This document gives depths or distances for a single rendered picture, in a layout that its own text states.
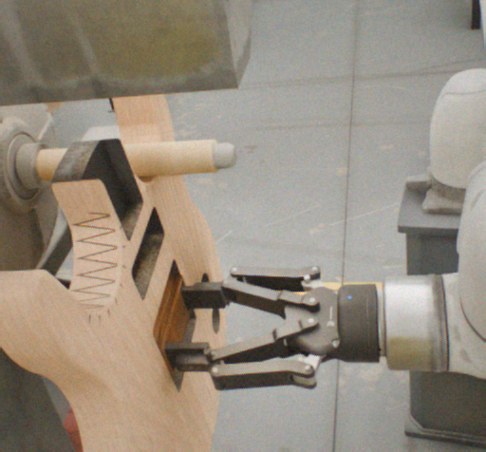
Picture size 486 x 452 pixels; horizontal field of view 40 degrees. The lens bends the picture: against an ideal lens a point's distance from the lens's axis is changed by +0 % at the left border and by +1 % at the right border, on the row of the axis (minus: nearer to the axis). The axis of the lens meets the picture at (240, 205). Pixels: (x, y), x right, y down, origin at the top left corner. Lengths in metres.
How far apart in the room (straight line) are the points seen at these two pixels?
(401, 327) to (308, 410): 1.40
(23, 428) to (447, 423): 1.17
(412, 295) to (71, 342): 0.31
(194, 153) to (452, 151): 0.86
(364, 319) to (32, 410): 0.61
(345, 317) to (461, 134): 0.82
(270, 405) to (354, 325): 1.42
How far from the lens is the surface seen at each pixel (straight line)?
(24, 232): 0.74
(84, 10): 0.44
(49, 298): 0.47
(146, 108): 0.68
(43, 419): 1.12
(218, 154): 0.63
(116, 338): 0.56
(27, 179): 0.70
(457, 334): 0.62
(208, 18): 0.42
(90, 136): 1.06
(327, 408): 2.01
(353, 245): 2.55
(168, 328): 0.67
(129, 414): 0.59
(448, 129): 1.40
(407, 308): 0.62
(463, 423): 1.89
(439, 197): 1.50
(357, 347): 0.64
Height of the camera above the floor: 1.56
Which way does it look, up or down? 33 degrees down
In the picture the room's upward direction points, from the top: 11 degrees counter-clockwise
